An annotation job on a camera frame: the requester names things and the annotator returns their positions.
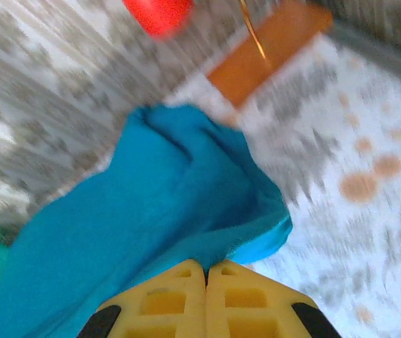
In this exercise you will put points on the blue t-shirt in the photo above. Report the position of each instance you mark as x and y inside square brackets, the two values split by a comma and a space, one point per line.
[133, 204]

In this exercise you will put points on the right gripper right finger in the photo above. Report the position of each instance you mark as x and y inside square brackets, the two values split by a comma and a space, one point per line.
[256, 310]

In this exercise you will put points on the red plastic wine glass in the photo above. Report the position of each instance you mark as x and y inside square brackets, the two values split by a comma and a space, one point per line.
[158, 15]

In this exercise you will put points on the floral tablecloth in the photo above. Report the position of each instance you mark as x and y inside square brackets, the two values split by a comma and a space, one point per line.
[344, 239]

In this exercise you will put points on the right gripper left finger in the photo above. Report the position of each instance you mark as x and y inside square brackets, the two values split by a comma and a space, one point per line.
[172, 310]

